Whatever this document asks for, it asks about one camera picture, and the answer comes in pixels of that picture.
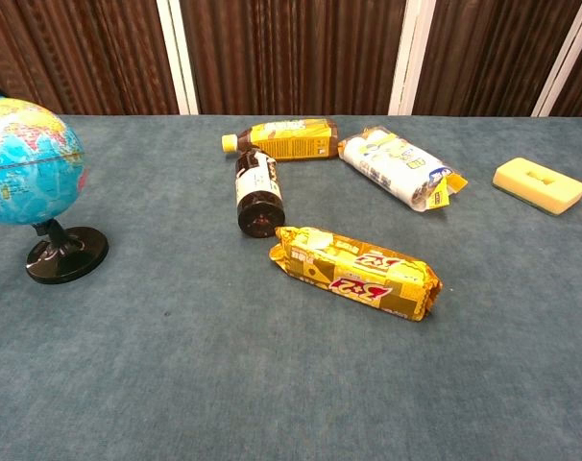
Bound blue desk globe black stand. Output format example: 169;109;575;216
0;83;110;286

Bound dark bottle white label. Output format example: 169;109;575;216
233;148;287;239

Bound golden biscuit pack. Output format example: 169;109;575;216
268;225;444;323

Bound yellow capped tea bottle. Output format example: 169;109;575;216
221;117;340;162

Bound white snack package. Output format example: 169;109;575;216
337;125;470;213

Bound blue table cloth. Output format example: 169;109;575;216
0;113;582;461

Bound brown pleated curtain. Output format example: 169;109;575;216
0;0;582;118

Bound yellow green sponge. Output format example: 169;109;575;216
492;157;582;217

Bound white frame post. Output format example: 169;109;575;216
531;0;582;118
156;0;201;116
388;0;438;116

